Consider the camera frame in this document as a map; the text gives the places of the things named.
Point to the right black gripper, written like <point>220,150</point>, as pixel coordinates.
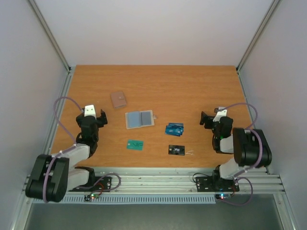
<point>208,120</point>

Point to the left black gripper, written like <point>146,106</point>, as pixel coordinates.
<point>102,119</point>

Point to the beige card holder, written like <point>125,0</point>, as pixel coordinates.
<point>138,119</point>

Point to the black VIP credit card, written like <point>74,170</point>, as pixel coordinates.
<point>176,150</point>

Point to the teal credit card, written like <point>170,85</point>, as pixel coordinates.
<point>135,145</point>

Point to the light blue credit card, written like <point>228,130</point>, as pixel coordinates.
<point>179,130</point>

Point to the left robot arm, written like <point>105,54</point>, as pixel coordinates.
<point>53,175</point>

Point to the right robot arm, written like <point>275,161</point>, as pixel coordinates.
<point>249,148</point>

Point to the brown card holder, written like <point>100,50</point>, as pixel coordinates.
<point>118,99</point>

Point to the right circuit board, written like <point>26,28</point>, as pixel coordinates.
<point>223,196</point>

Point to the circuit board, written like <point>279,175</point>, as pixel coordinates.
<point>91,197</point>
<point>223,196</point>

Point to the left circuit board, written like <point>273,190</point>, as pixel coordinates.
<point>91,197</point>

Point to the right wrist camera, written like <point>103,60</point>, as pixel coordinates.
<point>220,112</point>

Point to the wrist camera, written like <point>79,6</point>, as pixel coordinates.
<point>89,110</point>
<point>220,112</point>

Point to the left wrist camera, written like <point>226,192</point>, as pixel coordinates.
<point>89,110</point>

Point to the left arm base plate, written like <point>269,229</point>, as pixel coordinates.
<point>105,183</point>

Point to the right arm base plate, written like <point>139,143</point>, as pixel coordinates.
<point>208,184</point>

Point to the aluminium rail frame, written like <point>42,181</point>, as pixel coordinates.
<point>159,180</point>

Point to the grey slotted cable duct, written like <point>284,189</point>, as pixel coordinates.
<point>124,199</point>

